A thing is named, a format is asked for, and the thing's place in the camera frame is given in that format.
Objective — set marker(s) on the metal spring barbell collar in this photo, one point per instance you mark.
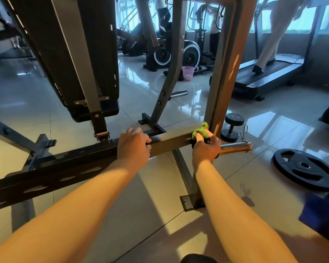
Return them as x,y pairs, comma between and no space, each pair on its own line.
243,131

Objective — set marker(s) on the chrome weight storage peg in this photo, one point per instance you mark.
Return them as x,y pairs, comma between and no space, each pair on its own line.
178,94
234,146

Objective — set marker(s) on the person's black trousers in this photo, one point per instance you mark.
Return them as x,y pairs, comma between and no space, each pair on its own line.
197,258

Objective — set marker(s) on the black padded bench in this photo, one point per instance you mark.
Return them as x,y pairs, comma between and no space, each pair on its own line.
71,52

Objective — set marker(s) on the person's left hand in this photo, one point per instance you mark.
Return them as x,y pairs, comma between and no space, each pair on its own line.
132,150

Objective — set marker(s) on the person's right forearm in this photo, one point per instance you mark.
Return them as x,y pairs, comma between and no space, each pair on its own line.
241,221

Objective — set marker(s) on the dark blue stand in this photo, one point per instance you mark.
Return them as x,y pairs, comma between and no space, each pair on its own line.
321,216

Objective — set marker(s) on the large black weight plate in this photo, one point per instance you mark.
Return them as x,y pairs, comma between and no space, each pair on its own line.
305,168

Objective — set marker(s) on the green cleaning cloth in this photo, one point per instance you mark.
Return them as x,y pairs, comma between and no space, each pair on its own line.
200,131

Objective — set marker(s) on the person's right hand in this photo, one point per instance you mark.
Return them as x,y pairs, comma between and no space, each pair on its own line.
205,151

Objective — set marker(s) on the person's left forearm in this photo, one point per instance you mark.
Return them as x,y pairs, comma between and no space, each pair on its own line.
60,221

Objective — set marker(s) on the pink plastic bucket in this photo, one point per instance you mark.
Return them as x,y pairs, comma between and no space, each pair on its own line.
188,72

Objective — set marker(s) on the large black dumbbell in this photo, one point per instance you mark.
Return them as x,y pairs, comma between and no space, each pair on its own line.
232,127

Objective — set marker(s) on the grey steel gym machine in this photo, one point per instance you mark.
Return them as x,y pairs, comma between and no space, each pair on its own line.
230,52

